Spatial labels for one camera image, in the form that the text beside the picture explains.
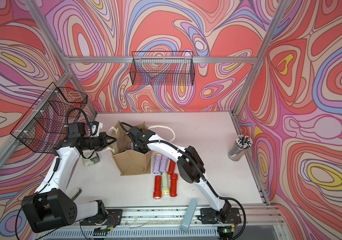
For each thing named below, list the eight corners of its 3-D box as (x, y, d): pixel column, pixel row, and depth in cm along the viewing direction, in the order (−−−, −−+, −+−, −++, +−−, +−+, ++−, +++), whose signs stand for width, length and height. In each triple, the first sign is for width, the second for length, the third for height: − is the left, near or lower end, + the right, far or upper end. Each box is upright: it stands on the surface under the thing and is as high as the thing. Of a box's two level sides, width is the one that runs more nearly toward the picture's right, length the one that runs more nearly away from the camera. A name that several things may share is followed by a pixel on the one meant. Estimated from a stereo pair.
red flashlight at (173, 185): (170, 196, 81) (170, 195, 79) (170, 175, 89) (170, 173, 87) (178, 196, 81) (178, 195, 79) (178, 175, 89) (178, 173, 87)
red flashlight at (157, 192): (153, 199, 80) (152, 197, 79) (155, 177, 88) (154, 175, 86) (161, 199, 81) (161, 197, 79) (162, 177, 88) (162, 175, 86)
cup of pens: (229, 162, 95) (239, 147, 81) (226, 150, 100) (235, 134, 86) (242, 162, 95) (255, 147, 81) (239, 150, 100) (249, 134, 86)
